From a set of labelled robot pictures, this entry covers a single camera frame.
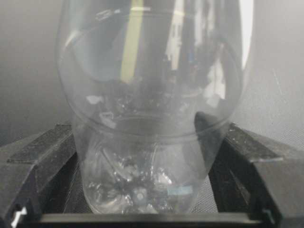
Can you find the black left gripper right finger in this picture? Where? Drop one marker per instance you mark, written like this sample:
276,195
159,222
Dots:
257,182

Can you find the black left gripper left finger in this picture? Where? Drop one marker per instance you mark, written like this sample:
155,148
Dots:
30,169

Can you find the clear plastic bottle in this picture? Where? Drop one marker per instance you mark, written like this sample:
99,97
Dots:
152,86

